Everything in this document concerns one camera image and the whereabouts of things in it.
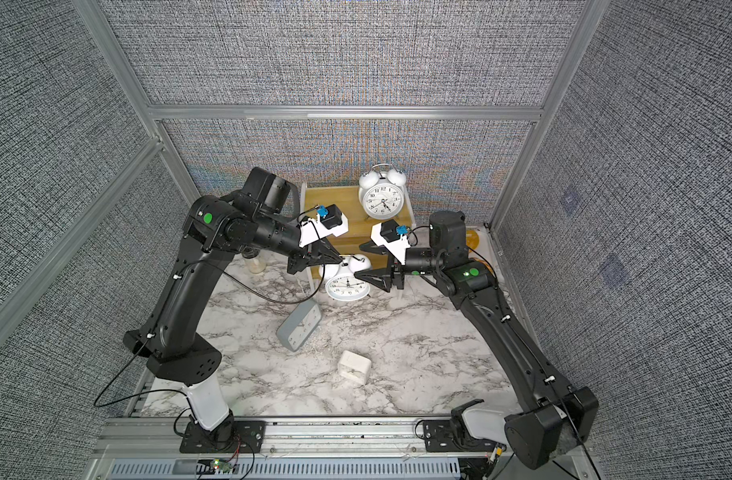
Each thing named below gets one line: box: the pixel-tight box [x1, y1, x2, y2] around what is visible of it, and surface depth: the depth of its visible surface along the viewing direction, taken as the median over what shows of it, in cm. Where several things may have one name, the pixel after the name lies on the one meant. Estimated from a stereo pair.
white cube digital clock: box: [338, 350, 371, 385], surface depth 80 cm
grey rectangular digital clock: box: [276, 299, 322, 352], surface depth 89 cm
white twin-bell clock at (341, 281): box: [324, 254, 372, 301], surface depth 63 cm
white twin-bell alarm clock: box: [358, 163, 407, 221], surface depth 72 cm
